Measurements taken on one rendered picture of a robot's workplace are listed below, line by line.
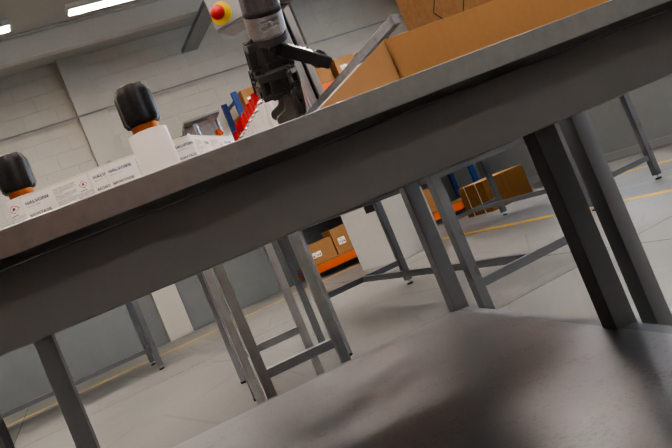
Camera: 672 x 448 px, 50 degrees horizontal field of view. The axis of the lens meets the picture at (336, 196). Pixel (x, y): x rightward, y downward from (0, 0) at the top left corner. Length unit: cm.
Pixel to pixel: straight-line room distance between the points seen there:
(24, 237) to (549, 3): 48
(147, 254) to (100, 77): 907
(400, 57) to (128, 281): 29
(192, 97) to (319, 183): 910
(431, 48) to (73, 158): 879
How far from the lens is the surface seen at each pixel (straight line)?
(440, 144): 63
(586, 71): 71
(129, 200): 54
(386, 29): 102
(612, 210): 221
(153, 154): 161
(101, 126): 935
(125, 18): 861
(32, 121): 945
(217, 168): 54
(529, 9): 69
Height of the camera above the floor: 76
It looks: 1 degrees up
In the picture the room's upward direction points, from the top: 23 degrees counter-clockwise
